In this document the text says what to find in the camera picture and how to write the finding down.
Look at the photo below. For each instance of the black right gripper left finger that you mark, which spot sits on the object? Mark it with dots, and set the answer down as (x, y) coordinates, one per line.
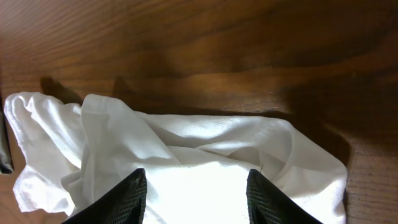
(123, 204)

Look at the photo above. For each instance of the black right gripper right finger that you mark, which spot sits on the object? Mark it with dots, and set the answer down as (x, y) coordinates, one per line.
(268, 205)

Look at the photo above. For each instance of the white robot print t-shirt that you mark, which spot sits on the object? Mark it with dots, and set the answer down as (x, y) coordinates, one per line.
(196, 166)

